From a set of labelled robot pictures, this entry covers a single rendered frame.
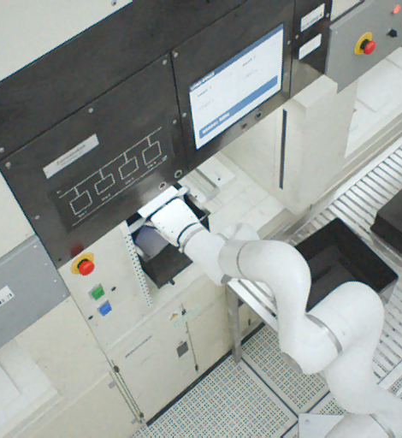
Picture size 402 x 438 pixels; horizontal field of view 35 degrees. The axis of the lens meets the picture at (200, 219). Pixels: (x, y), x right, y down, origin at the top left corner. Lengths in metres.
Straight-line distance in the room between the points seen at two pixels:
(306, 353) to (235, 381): 1.60
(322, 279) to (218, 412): 0.89
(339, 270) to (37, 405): 1.04
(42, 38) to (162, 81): 0.32
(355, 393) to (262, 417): 1.40
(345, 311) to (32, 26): 0.75
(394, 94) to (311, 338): 1.46
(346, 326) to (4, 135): 0.72
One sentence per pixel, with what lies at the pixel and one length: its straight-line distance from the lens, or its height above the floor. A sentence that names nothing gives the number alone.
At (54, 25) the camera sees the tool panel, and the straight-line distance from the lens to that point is 1.09.
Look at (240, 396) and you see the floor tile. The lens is 2.79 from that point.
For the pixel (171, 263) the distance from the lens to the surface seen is 1.82.
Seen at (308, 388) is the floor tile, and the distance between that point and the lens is 2.81.
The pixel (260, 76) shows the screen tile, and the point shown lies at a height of 1.56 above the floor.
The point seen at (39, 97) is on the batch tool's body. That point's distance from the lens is 1.15.
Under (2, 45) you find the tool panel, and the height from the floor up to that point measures 2.01.
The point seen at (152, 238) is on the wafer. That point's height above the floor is 1.08.
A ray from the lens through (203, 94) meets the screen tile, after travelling 1.44.
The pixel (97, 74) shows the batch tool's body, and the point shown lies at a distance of 1.20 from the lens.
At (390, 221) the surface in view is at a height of 0.86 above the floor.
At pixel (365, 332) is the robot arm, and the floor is 1.48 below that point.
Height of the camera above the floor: 2.67
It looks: 57 degrees down
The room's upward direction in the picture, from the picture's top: 8 degrees counter-clockwise
